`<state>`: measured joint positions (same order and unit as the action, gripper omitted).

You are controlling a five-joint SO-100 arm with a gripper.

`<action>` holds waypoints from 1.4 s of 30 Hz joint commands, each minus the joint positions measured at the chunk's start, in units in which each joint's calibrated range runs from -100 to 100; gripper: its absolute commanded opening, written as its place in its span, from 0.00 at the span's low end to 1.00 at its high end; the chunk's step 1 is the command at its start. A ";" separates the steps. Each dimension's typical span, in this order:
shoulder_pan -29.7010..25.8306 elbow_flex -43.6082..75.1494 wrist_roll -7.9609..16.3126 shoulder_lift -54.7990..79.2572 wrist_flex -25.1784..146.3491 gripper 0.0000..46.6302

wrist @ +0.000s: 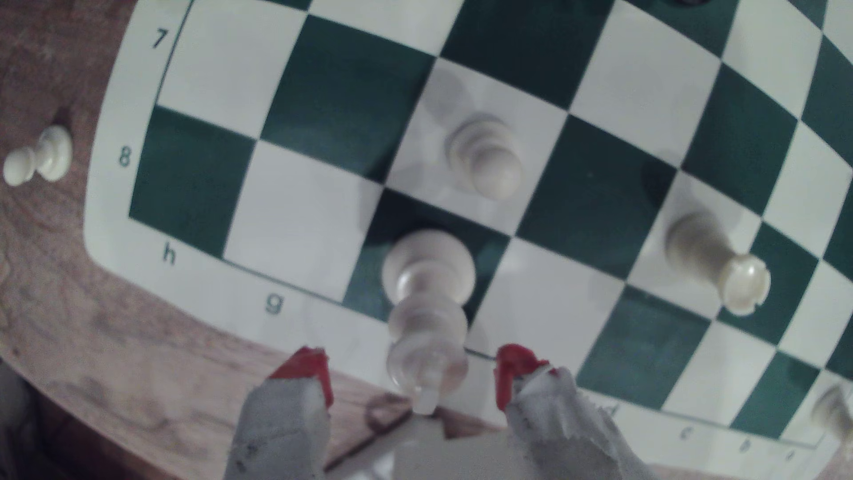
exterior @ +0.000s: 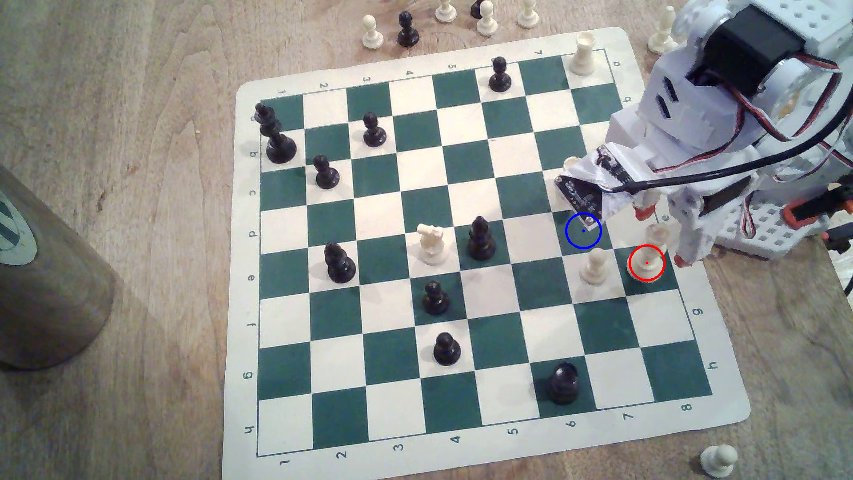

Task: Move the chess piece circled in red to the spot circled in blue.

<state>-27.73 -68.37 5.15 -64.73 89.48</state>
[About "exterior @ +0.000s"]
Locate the green white chessboard mat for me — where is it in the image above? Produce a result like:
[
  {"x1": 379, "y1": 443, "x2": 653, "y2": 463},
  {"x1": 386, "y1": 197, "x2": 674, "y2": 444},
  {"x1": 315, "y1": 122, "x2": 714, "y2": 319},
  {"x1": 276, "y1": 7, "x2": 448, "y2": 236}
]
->
[{"x1": 222, "y1": 27, "x2": 752, "y2": 480}]

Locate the tall white chess piece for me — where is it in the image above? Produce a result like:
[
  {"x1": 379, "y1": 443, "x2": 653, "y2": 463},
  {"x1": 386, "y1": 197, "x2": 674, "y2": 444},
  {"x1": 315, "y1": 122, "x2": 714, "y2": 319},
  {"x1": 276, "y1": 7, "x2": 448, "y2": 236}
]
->
[{"x1": 628, "y1": 223, "x2": 671, "y2": 284}]

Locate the black king chess piece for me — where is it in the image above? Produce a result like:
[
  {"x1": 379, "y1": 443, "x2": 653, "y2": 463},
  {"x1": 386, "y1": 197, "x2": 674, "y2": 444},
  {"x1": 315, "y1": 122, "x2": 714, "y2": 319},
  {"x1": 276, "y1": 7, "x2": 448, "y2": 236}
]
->
[{"x1": 256, "y1": 102, "x2": 298, "y2": 165}]

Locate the black pawn chess piece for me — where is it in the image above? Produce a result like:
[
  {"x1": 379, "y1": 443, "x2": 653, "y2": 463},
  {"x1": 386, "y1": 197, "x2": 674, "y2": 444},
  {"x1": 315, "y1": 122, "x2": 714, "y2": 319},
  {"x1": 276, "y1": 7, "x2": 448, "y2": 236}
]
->
[
  {"x1": 313, "y1": 155, "x2": 341, "y2": 190},
  {"x1": 363, "y1": 113, "x2": 388, "y2": 148},
  {"x1": 433, "y1": 332, "x2": 462, "y2": 367},
  {"x1": 423, "y1": 280, "x2": 450, "y2": 317},
  {"x1": 397, "y1": 11, "x2": 421, "y2": 48},
  {"x1": 488, "y1": 57, "x2": 513, "y2": 93}
]

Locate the white knight chess piece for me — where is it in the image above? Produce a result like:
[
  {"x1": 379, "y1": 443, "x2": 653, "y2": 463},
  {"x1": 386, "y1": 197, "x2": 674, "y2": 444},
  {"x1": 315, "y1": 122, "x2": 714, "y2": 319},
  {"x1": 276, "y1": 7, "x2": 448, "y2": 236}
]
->
[{"x1": 416, "y1": 223, "x2": 449, "y2": 267}]

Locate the black rook chess piece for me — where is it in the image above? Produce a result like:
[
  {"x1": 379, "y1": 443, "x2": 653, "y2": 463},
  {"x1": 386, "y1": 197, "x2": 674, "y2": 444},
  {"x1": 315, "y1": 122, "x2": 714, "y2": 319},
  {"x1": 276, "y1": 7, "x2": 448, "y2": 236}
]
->
[{"x1": 546, "y1": 362, "x2": 581, "y2": 406}]

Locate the white bishop chess piece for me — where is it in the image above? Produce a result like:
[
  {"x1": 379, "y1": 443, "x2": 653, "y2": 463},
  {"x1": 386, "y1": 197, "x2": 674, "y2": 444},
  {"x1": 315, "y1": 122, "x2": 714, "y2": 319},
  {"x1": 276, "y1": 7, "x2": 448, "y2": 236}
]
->
[{"x1": 648, "y1": 5, "x2": 679, "y2": 56}]

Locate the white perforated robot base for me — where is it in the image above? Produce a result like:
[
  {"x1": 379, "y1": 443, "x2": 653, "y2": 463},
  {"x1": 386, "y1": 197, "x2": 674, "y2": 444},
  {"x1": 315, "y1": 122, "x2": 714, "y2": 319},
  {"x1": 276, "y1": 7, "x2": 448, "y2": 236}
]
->
[{"x1": 716, "y1": 196, "x2": 811, "y2": 261}]

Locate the taped camera circuit board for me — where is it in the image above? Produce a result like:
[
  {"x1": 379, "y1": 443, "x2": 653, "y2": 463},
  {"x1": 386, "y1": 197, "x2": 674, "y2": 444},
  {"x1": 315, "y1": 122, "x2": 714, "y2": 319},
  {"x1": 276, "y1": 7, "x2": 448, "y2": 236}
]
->
[{"x1": 556, "y1": 144, "x2": 657, "y2": 218}]

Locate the black camera cable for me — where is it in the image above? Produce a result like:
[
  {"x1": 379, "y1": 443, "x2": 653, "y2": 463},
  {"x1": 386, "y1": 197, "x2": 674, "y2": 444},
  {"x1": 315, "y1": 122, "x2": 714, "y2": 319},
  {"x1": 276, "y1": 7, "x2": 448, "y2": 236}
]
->
[{"x1": 610, "y1": 87, "x2": 853, "y2": 195}]

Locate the orange black clamp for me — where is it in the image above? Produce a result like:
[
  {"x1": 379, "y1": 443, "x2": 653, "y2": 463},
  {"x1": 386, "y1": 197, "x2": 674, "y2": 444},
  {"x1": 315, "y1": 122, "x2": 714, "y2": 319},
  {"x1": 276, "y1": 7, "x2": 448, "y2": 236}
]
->
[{"x1": 781, "y1": 185, "x2": 853, "y2": 256}]

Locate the brown cylinder with label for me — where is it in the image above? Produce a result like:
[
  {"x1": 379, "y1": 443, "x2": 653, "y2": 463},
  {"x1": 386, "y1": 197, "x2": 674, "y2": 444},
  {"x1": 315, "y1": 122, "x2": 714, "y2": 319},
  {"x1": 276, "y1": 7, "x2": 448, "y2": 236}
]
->
[{"x1": 0, "y1": 163, "x2": 118, "y2": 372}]

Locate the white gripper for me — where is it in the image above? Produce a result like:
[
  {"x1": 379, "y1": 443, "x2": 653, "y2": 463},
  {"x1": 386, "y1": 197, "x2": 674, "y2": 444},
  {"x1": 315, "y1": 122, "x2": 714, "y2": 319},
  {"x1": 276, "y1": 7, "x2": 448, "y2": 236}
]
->
[{"x1": 605, "y1": 41, "x2": 758, "y2": 269}]

